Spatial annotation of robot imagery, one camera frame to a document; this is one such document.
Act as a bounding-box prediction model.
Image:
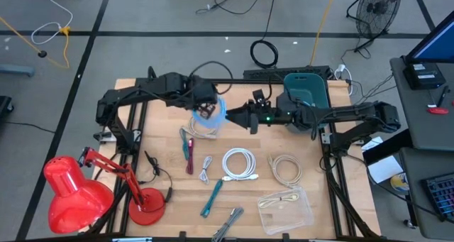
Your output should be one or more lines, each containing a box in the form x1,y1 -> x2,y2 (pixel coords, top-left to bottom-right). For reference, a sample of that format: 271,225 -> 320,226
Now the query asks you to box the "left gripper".
191,77 -> 218,120

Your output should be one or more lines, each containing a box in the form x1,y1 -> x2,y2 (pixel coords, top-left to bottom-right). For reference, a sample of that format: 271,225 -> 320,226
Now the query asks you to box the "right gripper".
225,101 -> 285,135

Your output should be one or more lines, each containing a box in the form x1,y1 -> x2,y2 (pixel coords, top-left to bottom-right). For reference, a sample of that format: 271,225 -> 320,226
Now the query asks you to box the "light blue cable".
191,94 -> 230,130

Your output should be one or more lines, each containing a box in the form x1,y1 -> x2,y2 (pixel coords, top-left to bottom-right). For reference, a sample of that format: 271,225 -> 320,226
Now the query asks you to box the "short teal cable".
178,127 -> 191,161

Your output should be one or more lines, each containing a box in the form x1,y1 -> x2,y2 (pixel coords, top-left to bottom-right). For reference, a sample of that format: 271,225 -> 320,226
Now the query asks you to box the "large white cable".
221,148 -> 260,182

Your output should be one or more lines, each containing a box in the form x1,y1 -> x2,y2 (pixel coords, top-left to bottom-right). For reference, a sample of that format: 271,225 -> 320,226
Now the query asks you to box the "short maroon cable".
185,138 -> 196,175

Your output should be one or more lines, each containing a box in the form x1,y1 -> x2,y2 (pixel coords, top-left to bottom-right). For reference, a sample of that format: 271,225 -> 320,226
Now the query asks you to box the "small white cable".
198,155 -> 214,185

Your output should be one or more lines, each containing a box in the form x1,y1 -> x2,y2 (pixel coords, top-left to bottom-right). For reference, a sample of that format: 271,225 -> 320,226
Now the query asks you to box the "teal plastic bin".
282,72 -> 331,135

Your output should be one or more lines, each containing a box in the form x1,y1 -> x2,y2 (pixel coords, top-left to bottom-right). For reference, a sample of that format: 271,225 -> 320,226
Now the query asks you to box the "teal braided cable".
200,179 -> 224,219

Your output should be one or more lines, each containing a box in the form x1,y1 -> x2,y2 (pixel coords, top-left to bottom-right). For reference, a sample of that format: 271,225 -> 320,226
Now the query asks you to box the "clear plastic tray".
256,186 -> 315,236

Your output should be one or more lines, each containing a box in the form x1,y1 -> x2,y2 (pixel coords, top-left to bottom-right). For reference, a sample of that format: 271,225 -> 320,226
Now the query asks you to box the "black perforated bar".
243,65 -> 331,82

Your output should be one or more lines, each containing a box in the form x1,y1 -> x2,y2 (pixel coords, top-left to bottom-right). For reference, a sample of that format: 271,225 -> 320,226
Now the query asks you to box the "white paper sheet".
361,136 -> 384,151
367,155 -> 404,185

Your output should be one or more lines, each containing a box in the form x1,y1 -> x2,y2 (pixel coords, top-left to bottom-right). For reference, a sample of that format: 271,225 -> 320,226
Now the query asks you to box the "red desk lamp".
43,146 -> 167,235

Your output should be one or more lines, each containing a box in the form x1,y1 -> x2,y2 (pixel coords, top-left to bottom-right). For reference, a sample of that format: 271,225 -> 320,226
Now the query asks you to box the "round printed disc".
389,172 -> 411,195

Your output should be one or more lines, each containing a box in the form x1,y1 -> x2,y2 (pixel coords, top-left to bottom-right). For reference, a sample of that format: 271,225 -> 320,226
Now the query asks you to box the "black floor fan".
345,0 -> 404,53

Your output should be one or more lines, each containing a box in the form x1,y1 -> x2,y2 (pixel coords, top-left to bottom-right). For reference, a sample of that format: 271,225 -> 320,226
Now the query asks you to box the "grey desk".
389,55 -> 454,153
399,148 -> 454,241

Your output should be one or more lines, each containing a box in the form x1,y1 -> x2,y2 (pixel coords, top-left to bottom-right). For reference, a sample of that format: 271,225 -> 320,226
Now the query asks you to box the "small black computer box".
403,62 -> 447,90

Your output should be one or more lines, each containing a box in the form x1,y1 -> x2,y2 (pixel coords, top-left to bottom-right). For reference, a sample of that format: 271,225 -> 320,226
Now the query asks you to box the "grey metal floor bar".
0,63 -> 35,78

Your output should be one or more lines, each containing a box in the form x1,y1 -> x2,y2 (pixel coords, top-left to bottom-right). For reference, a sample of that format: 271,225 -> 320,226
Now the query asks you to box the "black pen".
436,84 -> 450,108

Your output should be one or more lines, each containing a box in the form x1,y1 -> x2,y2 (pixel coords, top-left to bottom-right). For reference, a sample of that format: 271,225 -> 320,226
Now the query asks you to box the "computer monitor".
404,10 -> 454,65

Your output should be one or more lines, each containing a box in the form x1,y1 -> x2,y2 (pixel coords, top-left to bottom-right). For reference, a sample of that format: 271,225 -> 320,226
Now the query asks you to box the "backlit keyboard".
421,172 -> 454,222

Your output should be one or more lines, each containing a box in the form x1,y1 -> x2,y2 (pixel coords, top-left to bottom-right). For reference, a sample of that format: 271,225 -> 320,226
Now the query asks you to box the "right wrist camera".
251,88 -> 267,109

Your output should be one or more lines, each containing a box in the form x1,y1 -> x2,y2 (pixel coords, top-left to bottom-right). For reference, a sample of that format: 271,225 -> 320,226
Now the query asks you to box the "black aluminium table frame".
83,66 -> 382,242

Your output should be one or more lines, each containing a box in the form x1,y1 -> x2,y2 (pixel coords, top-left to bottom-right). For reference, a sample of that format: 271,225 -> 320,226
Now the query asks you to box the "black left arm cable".
189,60 -> 235,96

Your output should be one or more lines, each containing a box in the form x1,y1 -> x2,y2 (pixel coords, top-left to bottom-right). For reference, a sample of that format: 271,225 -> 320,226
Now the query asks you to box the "black coiled floor cable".
249,0 -> 280,70

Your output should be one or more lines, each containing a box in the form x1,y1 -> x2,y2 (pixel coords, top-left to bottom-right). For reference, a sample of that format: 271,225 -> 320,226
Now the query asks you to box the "large beige coiled cable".
266,153 -> 304,189

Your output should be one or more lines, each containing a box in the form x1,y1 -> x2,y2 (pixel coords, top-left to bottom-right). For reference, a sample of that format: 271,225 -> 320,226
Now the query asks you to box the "short beige cable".
258,193 -> 301,209

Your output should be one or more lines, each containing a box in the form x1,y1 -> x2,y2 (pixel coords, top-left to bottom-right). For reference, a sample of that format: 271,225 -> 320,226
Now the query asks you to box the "black lamp cord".
137,150 -> 174,204

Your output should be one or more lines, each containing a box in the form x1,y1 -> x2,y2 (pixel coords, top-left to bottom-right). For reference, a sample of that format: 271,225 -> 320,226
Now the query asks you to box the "black loose floor cable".
195,0 -> 266,16

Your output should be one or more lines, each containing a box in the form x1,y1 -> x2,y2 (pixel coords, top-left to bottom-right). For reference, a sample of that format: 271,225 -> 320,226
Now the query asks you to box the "black white braided cable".
211,207 -> 245,242

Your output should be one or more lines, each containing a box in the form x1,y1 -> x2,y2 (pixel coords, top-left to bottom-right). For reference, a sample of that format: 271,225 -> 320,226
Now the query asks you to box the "white plug with cable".
333,63 -> 355,97

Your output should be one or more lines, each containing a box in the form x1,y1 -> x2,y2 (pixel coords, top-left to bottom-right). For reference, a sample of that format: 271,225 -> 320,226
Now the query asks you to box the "yellow hanging cable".
309,0 -> 338,67

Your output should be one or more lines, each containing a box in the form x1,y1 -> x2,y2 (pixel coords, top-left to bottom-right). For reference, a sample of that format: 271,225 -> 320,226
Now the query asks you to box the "silver metal bracket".
111,236 -> 154,242

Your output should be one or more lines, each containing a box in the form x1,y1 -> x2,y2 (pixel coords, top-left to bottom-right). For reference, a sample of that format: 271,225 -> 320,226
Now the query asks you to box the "yellow floor cable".
0,16 -> 72,70

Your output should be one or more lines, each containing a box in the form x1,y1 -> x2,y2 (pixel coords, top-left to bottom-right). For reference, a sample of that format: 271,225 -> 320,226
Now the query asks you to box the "white floor cable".
31,0 -> 74,45

